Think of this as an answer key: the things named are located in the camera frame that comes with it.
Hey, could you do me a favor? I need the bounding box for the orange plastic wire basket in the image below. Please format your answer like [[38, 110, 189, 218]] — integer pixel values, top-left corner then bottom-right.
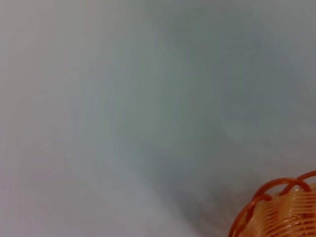
[[228, 170, 316, 237]]

